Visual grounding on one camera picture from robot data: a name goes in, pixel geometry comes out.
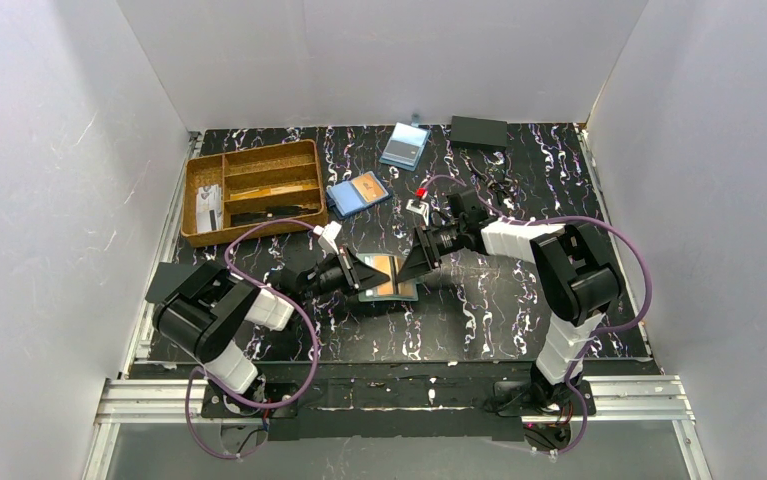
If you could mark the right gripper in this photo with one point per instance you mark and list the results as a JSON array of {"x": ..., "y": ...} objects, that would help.
[{"x": 429, "y": 245}]

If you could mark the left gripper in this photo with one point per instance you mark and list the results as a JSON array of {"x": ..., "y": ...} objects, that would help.
[{"x": 350, "y": 273}]

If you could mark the orange vip card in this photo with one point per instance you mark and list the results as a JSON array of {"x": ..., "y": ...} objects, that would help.
[
  {"x": 406, "y": 290},
  {"x": 387, "y": 264}
]

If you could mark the green card holder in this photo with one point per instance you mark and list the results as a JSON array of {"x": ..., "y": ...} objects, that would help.
[{"x": 364, "y": 297}]

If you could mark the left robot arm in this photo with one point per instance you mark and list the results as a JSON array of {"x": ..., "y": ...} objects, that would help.
[{"x": 200, "y": 308}]

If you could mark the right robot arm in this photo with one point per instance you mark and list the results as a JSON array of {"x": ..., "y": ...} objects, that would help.
[{"x": 575, "y": 268}]

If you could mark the blue card holder orange card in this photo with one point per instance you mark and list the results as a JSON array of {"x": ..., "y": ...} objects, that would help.
[{"x": 355, "y": 195}]

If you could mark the black cards in tray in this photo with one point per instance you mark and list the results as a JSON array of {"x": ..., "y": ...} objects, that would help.
[{"x": 270, "y": 213}]

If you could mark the orange card in tray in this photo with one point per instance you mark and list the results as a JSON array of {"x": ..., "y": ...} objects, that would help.
[{"x": 265, "y": 192}]

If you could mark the blue card holder grey card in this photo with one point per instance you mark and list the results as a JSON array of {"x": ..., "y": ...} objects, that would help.
[{"x": 405, "y": 146}]

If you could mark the white cards in tray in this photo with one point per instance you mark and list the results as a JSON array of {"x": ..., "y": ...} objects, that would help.
[{"x": 209, "y": 208}]

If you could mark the black binder clips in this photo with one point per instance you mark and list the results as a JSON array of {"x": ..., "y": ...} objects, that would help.
[{"x": 496, "y": 182}]

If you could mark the black box at back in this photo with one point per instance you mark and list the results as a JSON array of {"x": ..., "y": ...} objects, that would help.
[{"x": 477, "y": 133}]

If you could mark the woven brown organizer tray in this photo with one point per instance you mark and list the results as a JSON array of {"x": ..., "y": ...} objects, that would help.
[{"x": 226, "y": 195}]

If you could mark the black wallet at left edge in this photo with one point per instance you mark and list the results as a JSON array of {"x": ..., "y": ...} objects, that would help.
[{"x": 167, "y": 278}]

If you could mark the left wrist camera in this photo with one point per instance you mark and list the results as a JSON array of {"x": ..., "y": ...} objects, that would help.
[{"x": 327, "y": 237}]

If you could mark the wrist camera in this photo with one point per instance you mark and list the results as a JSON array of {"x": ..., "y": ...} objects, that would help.
[
  {"x": 419, "y": 206},
  {"x": 327, "y": 237}
]

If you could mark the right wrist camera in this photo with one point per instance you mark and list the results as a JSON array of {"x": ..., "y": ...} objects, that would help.
[{"x": 419, "y": 206}]

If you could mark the aluminium frame rail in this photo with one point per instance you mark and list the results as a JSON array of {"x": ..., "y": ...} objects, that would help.
[{"x": 616, "y": 398}]

